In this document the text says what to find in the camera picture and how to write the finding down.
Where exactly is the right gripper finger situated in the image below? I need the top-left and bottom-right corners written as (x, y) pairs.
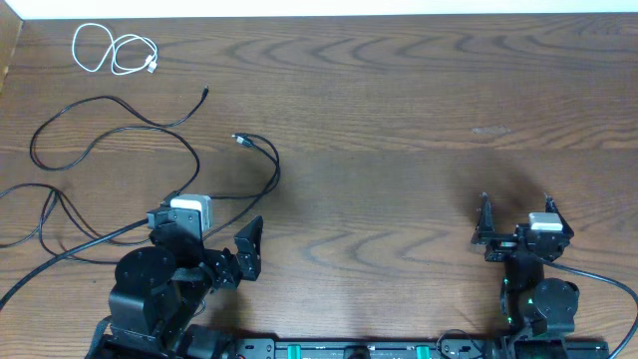
top-left (544, 193), bottom-right (568, 227)
top-left (471, 192), bottom-right (496, 245)

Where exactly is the black usb cable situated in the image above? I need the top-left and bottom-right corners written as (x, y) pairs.
top-left (28, 86), bottom-right (210, 205)

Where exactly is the white usb cable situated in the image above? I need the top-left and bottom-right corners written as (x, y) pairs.
top-left (71, 22), bottom-right (160, 76)

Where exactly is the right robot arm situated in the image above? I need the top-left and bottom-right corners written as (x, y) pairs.
top-left (472, 192), bottom-right (579, 358)

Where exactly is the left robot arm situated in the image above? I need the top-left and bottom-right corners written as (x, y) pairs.
top-left (88, 207), bottom-right (263, 358)

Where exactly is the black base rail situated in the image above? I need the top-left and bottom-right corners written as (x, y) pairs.
top-left (218, 337), bottom-right (610, 359)

